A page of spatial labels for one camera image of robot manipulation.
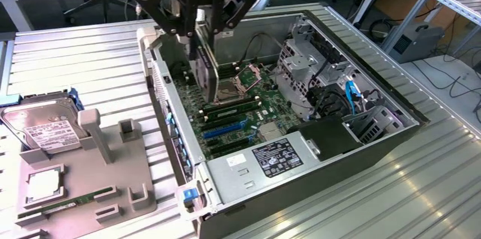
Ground silver CPU chip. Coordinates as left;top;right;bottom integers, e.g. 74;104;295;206
27;171;61;199

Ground black graphics card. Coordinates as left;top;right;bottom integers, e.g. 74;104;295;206
186;8;222;105

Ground metal disk bay cage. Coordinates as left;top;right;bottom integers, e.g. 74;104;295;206
272;37;360;121

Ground grey box with handle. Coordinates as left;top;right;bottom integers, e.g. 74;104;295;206
382;23;447;64

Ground open dark PC case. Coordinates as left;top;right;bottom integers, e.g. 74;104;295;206
135;9;431;239

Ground blue disk caddy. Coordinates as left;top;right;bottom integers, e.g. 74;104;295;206
0;88;86;116

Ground blue case latch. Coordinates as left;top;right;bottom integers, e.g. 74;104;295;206
179;187;198;203

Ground silver power supply unit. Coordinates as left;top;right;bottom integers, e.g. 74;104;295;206
203;131;323;206

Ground metal socket cover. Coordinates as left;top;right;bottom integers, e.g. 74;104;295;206
231;64;271;93

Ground black office chair base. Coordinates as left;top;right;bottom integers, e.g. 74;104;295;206
61;0;147;25

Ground green RAM stick with labels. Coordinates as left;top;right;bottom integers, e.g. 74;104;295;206
203;102;261;118

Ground grey parts rack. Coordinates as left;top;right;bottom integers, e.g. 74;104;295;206
10;108;158;239

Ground black floor cables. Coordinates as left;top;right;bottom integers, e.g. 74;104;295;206
408;52;481;99

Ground CPU socket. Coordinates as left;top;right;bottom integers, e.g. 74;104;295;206
217;81;247;104

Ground blue data wire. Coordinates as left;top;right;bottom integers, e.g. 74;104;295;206
343;80;363;116

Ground blue expansion slot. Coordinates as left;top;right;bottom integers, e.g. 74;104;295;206
202;120;249;139

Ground green motherboard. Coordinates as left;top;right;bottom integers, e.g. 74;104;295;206
170;63;300;161

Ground black plastic shroud box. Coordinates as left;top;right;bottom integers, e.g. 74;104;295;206
286;116;363;162

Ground silver chipset heat sink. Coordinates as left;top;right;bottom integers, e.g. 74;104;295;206
257;125;286;141

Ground silver hard disk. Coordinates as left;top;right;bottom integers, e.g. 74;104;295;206
0;99;81;155

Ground black looped wire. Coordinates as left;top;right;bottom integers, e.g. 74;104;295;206
238;32;282;68

